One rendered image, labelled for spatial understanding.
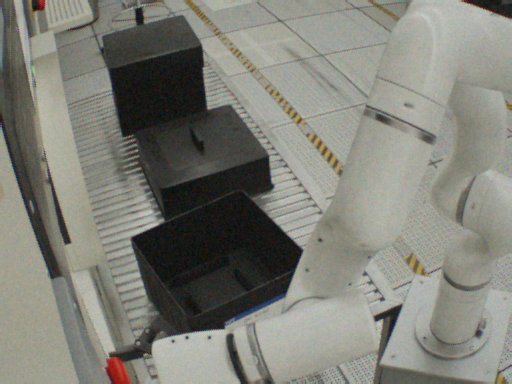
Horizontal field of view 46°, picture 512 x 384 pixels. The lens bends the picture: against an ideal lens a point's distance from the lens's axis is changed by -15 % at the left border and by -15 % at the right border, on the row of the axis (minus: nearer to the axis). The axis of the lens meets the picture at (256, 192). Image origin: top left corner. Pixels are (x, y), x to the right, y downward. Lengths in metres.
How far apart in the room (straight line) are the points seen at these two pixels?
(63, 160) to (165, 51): 0.74
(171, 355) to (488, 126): 0.55
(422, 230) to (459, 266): 1.57
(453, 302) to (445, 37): 0.70
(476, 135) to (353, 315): 0.36
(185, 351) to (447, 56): 0.45
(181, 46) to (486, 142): 1.20
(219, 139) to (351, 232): 1.11
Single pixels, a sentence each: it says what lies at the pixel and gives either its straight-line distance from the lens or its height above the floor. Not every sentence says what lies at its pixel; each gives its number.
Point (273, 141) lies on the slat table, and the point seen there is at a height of 0.76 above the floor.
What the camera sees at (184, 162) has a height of 0.86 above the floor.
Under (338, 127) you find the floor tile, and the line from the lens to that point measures 3.37.
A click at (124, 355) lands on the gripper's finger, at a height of 1.23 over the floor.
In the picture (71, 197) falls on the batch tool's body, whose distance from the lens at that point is 1.37.
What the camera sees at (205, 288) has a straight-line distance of 1.53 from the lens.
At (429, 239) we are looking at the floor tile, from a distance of 2.77.
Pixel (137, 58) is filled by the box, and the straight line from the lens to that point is 1.97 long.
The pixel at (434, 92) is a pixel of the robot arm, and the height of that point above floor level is 1.51.
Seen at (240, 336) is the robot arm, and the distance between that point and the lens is 0.77.
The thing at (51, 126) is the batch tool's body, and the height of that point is 1.24.
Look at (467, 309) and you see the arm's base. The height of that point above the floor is 0.89.
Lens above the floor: 1.87
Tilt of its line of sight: 39 degrees down
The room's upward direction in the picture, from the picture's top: 6 degrees counter-clockwise
